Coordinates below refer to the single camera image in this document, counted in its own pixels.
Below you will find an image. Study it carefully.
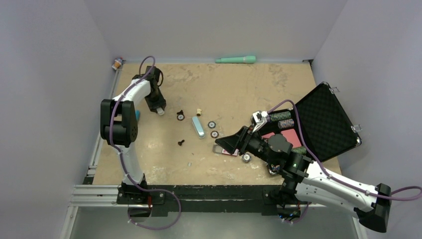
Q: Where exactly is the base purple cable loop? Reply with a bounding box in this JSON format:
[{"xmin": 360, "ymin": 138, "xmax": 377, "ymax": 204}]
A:
[{"xmin": 127, "ymin": 189, "xmax": 182, "ymax": 231}]

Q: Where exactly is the black base frame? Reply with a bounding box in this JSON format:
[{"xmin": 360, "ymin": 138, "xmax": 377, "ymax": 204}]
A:
[{"xmin": 123, "ymin": 185, "xmax": 305, "ymax": 217}]

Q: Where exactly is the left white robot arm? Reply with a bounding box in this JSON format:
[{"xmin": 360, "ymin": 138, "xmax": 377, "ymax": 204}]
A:
[{"xmin": 100, "ymin": 66, "xmax": 167, "ymax": 205}]

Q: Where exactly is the white stapler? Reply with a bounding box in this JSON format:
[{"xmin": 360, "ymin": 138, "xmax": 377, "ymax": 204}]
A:
[{"xmin": 156, "ymin": 107, "xmax": 165, "ymax": 116}]

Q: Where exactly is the red playing card deck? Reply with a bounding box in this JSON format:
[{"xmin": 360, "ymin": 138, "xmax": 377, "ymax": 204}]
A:
[{"xmin": 261, "ymin": 129, "xmax": 303, "ymax": 148}]

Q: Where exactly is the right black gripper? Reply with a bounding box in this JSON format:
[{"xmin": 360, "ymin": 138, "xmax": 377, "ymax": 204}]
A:
[{"xmin": 215, "ymin": 125, "xmax": 278, "ymax": 166}]

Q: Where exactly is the green microphone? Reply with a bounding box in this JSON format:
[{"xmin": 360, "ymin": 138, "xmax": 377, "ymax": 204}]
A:
[{"xmin": 214, "ymin": 55, "xmax": 256, "ymax": 64}]

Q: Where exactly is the small orange figurine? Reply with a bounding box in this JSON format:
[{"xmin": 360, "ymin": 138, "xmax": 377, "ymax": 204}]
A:
[{"xmin": 111, "ymin": 57, "xmax": 124, "ymax": 71}]

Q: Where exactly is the red staple box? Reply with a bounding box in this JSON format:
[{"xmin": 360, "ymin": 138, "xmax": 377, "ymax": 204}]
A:
[{"xmin": 212, "ymin": 144, "xmax": 239, "ymax": 156}]

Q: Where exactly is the light blue stapler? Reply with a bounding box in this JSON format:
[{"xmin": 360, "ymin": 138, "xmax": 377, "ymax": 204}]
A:
[{"xmin": 192, "ymin": 117, "xmax": 205, "ymax": 139}]

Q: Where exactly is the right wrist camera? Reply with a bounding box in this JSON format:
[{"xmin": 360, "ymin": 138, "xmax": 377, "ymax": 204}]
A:
[{"xmin": 251, "ymin": 111, "xmax": 270, "ymax": 133}]

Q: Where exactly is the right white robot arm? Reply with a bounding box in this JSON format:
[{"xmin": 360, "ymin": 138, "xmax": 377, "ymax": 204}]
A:
[{"xmin": 215, "ymin": 126, "xmax": 391, "ymax": 233}]

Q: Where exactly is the black aluminium poker case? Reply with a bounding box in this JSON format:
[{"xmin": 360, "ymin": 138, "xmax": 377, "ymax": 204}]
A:
[{"xmin": 259, "ymin": 82, "xmax": 362, "ymax": 162}]

